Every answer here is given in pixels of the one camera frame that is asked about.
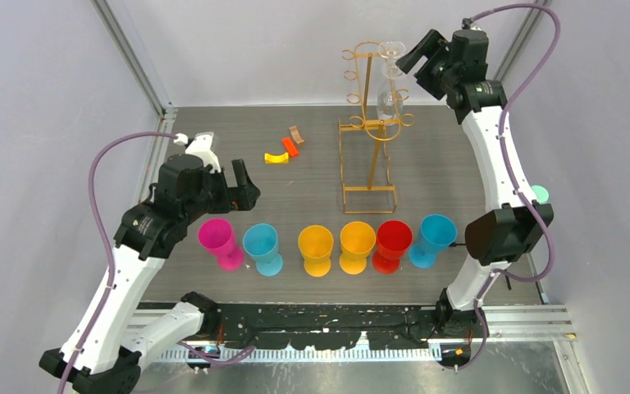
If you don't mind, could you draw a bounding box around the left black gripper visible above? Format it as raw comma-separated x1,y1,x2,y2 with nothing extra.
182,158,259,223

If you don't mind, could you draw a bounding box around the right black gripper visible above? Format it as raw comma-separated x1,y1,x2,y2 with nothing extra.
395,29,457,101

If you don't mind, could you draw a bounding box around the clear wine glass front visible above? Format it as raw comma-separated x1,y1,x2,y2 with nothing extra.
376,58,409,121

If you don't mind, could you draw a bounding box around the clear wine glass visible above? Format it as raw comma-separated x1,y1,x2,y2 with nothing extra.
376,58,409,121
378,41,407,60

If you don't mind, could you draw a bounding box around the pink plastic wine glass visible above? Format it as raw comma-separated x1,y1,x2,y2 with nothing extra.
197,218,244,271

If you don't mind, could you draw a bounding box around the blue wine glass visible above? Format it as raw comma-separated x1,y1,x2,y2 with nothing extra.
408,214,458,268
242,223,283,277

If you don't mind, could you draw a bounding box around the yellow wine glass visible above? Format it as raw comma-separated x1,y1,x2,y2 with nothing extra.
339,221,377,275
298,225,334,277

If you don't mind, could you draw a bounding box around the yellow wine glass front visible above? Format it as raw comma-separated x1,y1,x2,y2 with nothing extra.
339,221,377,275

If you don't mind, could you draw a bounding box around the red plastic wine glass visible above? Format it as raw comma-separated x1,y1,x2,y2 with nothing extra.
372,220,413,274

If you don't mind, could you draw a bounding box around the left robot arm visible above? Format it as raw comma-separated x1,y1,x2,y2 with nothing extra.
39,153,261,393

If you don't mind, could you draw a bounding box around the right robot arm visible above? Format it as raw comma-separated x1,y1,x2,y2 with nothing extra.
395,29,554,337

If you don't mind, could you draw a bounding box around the clear wine glass rear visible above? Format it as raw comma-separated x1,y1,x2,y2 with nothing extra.
378,41,407,60

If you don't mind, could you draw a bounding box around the gold wine glass rack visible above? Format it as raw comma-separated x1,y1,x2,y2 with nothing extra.
337,41,414,214

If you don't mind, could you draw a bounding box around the yellow arch block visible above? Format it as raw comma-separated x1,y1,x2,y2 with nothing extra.
263,152,290,164

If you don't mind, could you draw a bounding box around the orange block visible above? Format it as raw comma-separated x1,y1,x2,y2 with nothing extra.
281,137,299,158

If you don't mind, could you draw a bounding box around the brown arch block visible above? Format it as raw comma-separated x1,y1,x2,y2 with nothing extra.
289,126,304,144

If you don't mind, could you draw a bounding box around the mint green bottle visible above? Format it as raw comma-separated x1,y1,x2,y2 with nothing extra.
531,185,550,204

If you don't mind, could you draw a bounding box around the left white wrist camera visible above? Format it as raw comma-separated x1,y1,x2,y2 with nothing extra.
173,131,223,173

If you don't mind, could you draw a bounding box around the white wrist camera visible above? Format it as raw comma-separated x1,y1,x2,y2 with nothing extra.
173,131,223,173
461,18,475,30

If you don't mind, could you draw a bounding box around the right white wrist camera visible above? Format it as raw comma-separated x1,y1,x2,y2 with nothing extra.
461,18,475,30

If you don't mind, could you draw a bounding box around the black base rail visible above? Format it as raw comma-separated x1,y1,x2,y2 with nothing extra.
84,302,572,365

